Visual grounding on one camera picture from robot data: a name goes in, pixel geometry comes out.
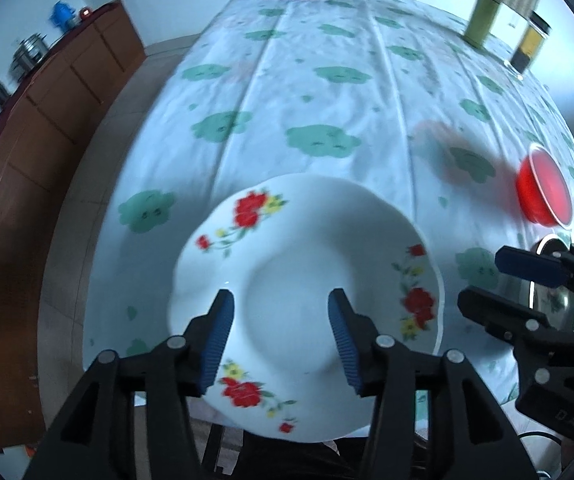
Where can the steel cooking pot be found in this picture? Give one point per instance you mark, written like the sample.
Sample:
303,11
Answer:
29,54

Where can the person's dark trousers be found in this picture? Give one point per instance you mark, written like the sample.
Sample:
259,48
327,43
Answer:
287,462

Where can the white tablecloth with green clouds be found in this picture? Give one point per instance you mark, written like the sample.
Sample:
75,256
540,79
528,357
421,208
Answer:
317,85

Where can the red plastic bowl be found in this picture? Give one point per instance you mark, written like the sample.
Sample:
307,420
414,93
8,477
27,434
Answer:
544,187

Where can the small red ornament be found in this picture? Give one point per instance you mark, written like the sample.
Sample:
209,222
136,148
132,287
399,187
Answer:
86,12

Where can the stainless steel bowl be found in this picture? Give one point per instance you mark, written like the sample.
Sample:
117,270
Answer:
554,302

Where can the glass tea bottle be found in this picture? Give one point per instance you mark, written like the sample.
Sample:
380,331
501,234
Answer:
531,45

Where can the blue thermos jug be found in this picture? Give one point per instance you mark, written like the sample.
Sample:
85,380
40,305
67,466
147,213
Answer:
62,14

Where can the green bottle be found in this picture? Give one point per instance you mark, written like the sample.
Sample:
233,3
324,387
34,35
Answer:
484,20

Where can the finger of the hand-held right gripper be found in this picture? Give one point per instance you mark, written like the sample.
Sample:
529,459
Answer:
502,310
529,265

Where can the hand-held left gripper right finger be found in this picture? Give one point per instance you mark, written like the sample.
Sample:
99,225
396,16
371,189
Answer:
344,340

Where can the white plate with red flowers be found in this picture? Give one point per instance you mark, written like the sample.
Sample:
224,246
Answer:
292,240

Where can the brown wooden sideboard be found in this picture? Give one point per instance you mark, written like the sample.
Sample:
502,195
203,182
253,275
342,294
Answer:
42,160

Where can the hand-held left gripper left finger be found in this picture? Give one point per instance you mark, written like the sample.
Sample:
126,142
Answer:
217,340

